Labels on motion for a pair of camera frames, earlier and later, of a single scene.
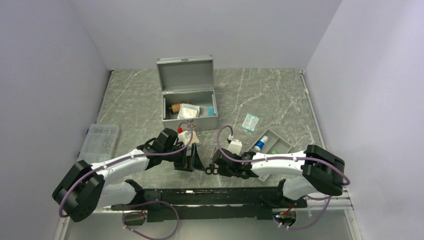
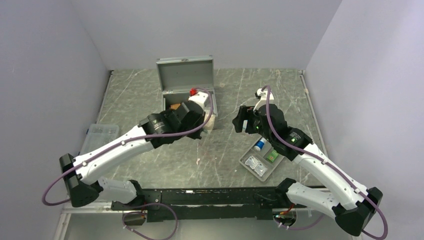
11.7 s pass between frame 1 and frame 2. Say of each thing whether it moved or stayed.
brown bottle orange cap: stayed
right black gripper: moved
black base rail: stayed
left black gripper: moved
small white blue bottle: stayed
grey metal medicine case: stayed
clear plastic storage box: stayed
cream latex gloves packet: moved
